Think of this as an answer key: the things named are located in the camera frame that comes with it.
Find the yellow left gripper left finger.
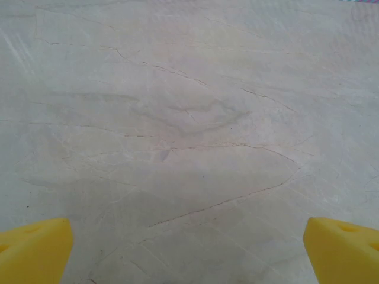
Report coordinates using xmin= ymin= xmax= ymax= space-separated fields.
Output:
xmin=0 ymin=218 xmax=74 ymax=284

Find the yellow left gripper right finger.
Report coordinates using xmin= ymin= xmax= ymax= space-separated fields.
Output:
xmin=304 ymin=217 xmax=379 ymax=284

